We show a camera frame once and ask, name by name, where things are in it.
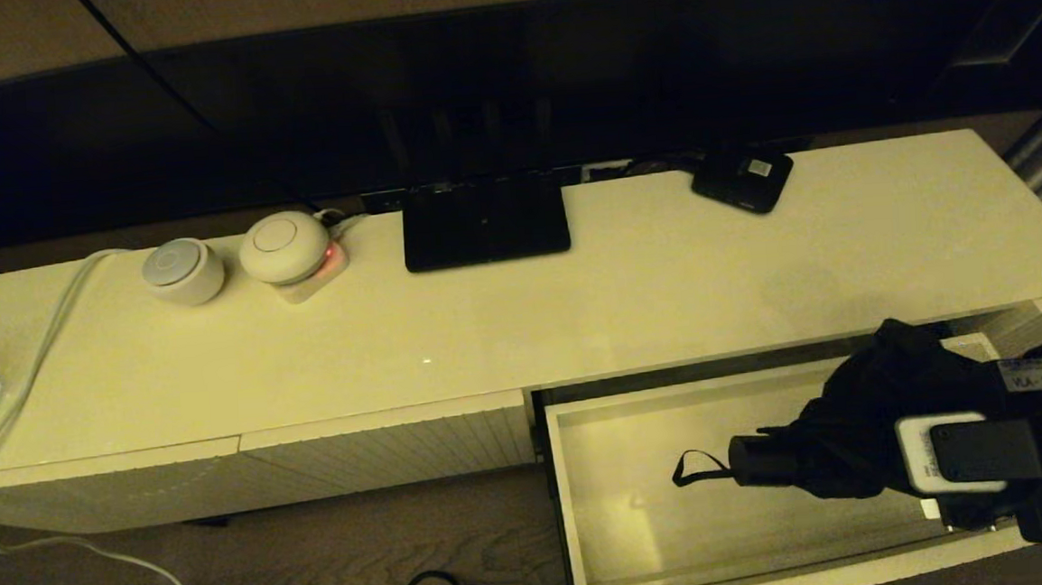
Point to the white round dome device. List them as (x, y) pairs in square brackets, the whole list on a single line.
[(283, 248)]

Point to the ribbed white cabinet front panel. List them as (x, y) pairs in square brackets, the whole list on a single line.
[(90, 495)]

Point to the white power strip red light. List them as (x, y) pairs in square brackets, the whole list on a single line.
[(317, 285)]

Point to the small black box with label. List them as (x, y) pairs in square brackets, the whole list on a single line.
[(740, 180)]

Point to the small ribbed white end panel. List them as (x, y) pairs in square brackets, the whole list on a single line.
[(1021, 330)]

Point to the white ribbed front drawer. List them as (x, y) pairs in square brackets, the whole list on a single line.
[(633, 503)]

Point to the black umbrella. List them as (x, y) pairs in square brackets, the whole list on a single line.
[(855, 435)]

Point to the black flat television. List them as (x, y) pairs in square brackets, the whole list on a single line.
[(562, 82)]

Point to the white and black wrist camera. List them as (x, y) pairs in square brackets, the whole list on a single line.
[(965, 452)]

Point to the white speaker with grey top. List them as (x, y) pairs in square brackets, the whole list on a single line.
[(183, 272)]

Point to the black television base plate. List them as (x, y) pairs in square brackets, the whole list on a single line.
[(481, 227)]

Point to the white TV cabinet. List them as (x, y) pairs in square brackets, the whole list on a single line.
[(397, 336)]

